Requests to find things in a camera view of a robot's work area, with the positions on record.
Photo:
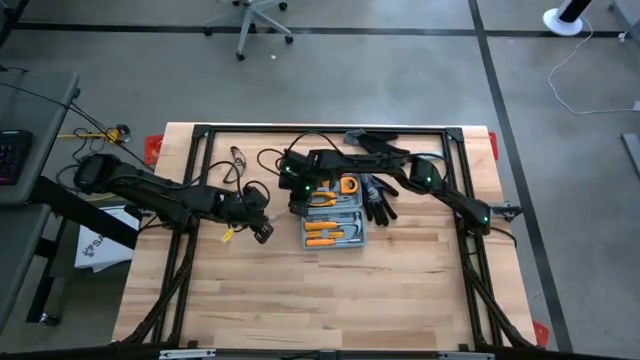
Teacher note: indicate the orange bit holder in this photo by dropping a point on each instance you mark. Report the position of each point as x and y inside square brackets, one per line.
[316, 234]
[335, 234]

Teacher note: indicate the white round stand base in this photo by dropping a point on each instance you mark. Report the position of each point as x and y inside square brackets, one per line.
[560, 25]

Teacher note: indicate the grey desk leg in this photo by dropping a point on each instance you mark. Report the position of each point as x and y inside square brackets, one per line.
[627, 15]

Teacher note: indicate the shiny clear object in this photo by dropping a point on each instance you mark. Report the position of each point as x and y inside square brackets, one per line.
[241, 161]

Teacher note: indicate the silver metal bracket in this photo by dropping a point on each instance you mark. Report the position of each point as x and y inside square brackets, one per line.
[465, 356]
[187, 354]

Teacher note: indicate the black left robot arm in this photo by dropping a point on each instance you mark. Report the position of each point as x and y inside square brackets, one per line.
[150, 192]

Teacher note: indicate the grey plastic tool case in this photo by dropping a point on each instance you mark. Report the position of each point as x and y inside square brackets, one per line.
[356, 204]

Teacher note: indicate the black keyboard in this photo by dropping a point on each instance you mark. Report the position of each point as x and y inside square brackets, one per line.
[12, 157]

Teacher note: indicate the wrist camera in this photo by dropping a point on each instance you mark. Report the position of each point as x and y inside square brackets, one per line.
[286, 184]
[263, 233]

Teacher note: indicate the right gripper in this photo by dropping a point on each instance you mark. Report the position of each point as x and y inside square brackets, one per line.
[310, 189]

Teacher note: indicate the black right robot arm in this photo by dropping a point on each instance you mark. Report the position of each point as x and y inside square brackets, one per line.
[375, 162]

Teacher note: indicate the white printed carton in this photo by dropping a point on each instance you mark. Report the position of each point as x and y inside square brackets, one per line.
[100, 250]

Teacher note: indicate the yellow paper tag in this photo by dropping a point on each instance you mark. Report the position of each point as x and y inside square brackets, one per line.
[228, 235]

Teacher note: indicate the black desk leg with caster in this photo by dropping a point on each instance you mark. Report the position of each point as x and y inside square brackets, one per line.
[47, 280]

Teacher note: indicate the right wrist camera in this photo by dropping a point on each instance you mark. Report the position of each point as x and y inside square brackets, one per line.
[286, 184]

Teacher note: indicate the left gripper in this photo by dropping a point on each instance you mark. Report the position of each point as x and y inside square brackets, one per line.
[250, 210]

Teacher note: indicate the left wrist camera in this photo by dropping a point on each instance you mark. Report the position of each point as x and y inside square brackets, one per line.
[263, 233]

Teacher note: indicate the black table frame rail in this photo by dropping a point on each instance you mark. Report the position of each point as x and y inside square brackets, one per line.
[200, 150]

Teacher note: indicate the grey floor foot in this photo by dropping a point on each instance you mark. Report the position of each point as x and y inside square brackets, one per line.
[631, 155]

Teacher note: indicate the grey mesh office chair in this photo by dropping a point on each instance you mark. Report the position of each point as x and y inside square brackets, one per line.
[245, 30]

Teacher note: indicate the black diagonal bar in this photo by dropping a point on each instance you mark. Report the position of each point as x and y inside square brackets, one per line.
[80, 212]

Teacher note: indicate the grey desk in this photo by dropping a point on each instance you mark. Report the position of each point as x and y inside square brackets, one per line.
[35, 110]
[15, 260]

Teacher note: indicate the red corner clamp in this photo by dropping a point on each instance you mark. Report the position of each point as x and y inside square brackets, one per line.
[540, 335]
[152, 147]
[493, 147]

